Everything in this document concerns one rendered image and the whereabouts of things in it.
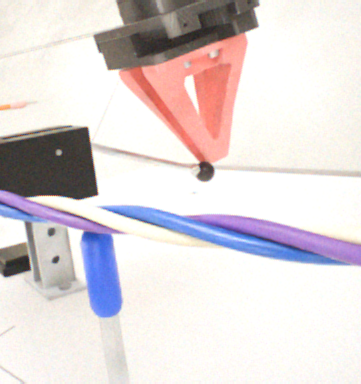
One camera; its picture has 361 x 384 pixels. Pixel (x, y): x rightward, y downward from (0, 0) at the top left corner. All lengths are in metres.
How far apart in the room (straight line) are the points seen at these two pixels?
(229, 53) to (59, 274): 0.16
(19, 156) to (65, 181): 0.03
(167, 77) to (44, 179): 0.09
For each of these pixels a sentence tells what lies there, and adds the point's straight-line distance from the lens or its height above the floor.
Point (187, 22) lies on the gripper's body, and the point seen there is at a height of 1.13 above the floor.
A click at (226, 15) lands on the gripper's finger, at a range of 0.38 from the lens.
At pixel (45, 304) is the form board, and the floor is 1.10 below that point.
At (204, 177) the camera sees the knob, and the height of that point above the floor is 1.04.
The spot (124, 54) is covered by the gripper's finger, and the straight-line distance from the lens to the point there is 0.40.
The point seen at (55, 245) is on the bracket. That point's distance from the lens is 0.37.
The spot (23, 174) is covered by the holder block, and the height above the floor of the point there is 1.15.
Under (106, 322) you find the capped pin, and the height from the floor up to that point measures 1.21.
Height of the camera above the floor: 1.31
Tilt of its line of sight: 33 degrees down
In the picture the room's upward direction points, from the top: 55 degrees counter-clockwise
